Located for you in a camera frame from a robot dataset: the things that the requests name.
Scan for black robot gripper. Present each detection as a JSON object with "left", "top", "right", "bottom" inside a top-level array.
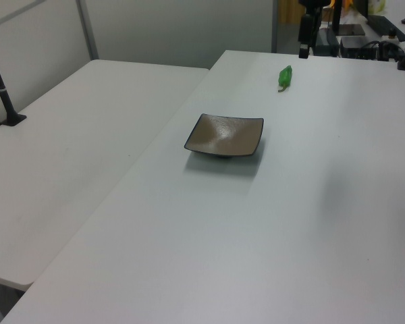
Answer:
[{"left": 298, "top": 0, "right": 328, "bottom": 59}]

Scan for green chili pepper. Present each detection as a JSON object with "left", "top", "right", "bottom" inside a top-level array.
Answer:
[{"left": 277, "top": 63, "right": 294, "bottom": 93}]

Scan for square brown ceramic plate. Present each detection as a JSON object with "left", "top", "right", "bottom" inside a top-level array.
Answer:
[{"left": 184, "top": 113, "right": 265, "bottom": 160}]

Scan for black monitor stand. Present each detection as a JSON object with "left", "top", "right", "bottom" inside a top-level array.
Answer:
[{"left": 330, "top": 0, "right": 367, "bottom": 36}]

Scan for black electronics box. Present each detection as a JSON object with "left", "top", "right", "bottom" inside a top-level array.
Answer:
[{"left": 340, "top": 35, "right": 381, "bottom": 59}]

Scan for black keyboard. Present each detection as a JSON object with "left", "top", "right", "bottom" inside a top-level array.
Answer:
[{"left": 367, "top": 15, "right": 405, "bottom": 41}]

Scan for white side table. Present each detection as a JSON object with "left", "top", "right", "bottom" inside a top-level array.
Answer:
[{"left": 0, "top": 59, "right": 210, "bottom": 293}]

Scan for grey metal partition post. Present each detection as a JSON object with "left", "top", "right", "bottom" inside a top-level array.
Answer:
[{"left": 76, "top": 0, "right": 99, "bottom": 61}]

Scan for black camera stand pole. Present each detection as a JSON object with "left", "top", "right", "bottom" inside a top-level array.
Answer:
[{"left": 0, "top": 33, "right": 27, "bottom": 127}]

